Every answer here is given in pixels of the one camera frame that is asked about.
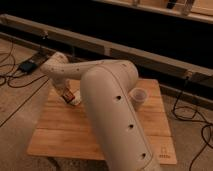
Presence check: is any black red eraser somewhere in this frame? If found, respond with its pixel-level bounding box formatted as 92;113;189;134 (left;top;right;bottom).
62;89;75;103

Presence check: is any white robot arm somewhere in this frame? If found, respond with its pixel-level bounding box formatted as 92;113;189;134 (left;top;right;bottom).
41;52;162;171

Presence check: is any translucent plastic cup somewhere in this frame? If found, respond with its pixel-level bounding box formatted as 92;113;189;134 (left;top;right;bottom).
129;88;147;111

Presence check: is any wooden folding table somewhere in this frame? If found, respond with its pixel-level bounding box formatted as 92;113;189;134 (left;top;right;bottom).
27;79;177;171

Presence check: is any blue power adapter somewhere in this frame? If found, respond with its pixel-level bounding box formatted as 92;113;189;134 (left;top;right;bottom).
18;61;36;74

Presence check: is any black floor cable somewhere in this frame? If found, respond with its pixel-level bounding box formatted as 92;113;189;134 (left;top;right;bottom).
0;39;51;129

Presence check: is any black cable right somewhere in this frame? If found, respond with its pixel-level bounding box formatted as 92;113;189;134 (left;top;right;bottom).
170;77;213;171

